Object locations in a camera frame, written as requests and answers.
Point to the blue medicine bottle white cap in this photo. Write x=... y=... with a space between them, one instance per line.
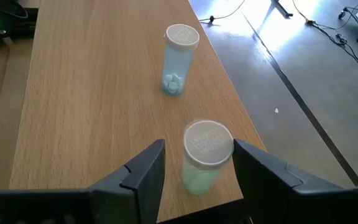
x=179 y=59
x=207 y=149

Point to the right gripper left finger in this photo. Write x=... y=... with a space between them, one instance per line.
x=141 y=186

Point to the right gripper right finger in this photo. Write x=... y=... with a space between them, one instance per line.
x=269 y=186

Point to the wooden shelf with black frame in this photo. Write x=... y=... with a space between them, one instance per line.
x=104 y=93

